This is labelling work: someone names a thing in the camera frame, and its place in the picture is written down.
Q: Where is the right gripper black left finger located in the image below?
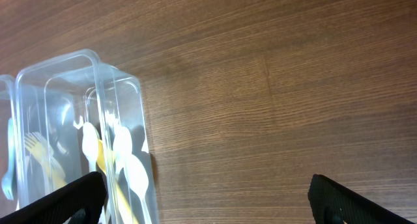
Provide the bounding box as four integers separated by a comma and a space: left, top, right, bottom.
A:
1, 171, 107, 224

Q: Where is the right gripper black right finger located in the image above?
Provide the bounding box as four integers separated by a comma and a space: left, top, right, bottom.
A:
308, 174, 412, 224

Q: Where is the yellow plastic spoon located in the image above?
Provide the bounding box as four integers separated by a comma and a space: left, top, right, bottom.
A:
96, 139, 139, 224

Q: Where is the white plastic spoon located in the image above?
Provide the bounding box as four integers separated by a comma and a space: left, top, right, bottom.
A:
81, 122, 99, 172
124, 154, 152, 224
113, 126, 132, 175

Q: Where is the yellow plastic fork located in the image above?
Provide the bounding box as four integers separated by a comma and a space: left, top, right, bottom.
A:
24, 132, 67, 189

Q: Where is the right clear plastic container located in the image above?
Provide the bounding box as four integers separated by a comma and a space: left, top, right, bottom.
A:
15, 49, 159, 223

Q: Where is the clear plastic container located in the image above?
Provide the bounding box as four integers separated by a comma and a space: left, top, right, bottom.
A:
1, 74, 18, 217
15, 49, 159, 223

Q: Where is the left clear plastic container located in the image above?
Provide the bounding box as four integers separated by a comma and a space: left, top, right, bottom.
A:
1, 74, 18, 217

